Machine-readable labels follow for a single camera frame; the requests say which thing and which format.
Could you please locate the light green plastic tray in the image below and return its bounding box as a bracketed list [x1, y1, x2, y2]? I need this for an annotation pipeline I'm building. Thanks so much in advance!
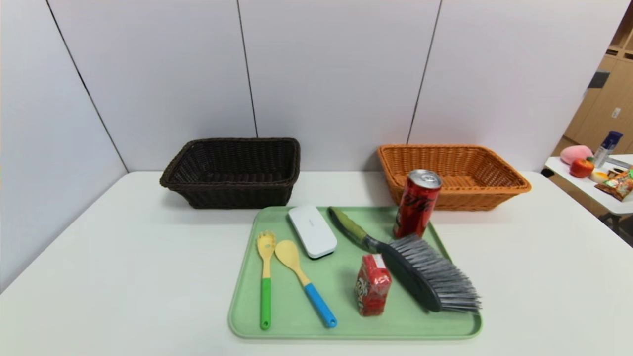
[227, 206, 483, 341]

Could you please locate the white side table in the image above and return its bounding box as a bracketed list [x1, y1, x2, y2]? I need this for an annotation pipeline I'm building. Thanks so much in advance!
[545, 154, 633, 216]

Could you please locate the grey bristle hand brush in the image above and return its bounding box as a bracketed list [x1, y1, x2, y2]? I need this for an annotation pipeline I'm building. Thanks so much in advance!
[328, 206, 482, 314]

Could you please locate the orange green snack packet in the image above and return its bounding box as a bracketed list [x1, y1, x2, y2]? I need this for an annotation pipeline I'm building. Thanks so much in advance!
[595, 168, 633, 201]

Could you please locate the red soda can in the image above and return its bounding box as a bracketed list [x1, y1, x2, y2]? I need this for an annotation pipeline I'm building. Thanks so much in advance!
[393, 169, 443, 239]

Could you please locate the white rectangular case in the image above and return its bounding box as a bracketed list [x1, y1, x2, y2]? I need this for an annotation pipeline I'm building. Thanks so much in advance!
[288, 204, 338, 260]

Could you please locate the red toy apple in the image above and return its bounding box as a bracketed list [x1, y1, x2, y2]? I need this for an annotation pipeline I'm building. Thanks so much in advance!
[570, 157, 595, 178]

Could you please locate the yellow pasta server green handle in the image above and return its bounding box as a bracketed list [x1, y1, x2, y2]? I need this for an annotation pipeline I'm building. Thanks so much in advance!
[256, 230, 276, 331]

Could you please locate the orange wicker basket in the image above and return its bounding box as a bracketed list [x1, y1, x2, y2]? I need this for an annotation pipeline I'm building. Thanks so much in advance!
[377, 144, 532, 212]

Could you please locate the pink toy peach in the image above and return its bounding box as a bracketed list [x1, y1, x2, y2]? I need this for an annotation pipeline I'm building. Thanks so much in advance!
[560, 145, 593, 165]

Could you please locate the yellow spoon blue handle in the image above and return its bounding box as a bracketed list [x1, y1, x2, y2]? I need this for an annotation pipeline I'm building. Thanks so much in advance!
[274, 240, 338, 329]

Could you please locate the clear bottle blue cap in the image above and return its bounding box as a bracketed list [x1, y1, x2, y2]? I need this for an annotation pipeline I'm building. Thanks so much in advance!
[592, 131, 624, 168]

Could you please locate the dark brown wicker basket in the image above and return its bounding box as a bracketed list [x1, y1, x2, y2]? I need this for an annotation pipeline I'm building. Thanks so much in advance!
[159, 137, 301, 209]

